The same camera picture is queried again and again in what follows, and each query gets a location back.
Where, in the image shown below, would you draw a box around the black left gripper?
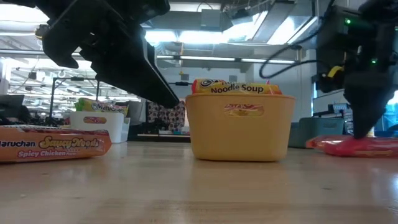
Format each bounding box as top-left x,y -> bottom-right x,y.
42,0 -> 180,109

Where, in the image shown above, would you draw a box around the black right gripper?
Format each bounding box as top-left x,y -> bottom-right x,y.
317,46 -> 398,139

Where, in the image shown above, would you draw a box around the red Saucy Noods pack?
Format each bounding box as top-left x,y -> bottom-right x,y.
0,124 -> 113,163
306,135 -> 398,158

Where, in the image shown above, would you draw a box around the lime chili noodle pack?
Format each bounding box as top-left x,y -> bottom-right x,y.
74,98 -> 129,124

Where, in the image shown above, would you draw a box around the orange chicken noodle pack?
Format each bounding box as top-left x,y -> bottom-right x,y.
210,81 -> 283,95
191,78 -> 229,95
224,104 -> 264,118

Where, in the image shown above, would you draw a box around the yellow plastic bin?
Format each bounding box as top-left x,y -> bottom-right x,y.
185,93 -> 296,162

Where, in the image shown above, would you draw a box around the patterned fabric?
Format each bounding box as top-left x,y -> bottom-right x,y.
146,100 -> 187,131

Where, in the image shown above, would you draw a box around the long fluorescent light strip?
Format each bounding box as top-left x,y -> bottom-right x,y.
241,58 -> 295,64
180,55 -> 236,62

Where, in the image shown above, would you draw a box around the white plastic bin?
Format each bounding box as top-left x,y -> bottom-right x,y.
70,111 -> 131,144

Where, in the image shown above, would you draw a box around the black pole stand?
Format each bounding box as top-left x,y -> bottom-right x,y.
49,76 -> 100,125

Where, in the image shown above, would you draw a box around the black monitor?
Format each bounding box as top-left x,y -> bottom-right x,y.
0,95 -> 25,110

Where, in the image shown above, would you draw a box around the black lamp with yellow cable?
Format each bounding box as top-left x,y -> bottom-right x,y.
34,24 -> 50,40

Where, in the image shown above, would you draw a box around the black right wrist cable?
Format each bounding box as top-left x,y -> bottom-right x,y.
259,27 -> 324,80

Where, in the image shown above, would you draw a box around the silver air duct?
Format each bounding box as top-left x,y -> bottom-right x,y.
248,0 -> 321,45

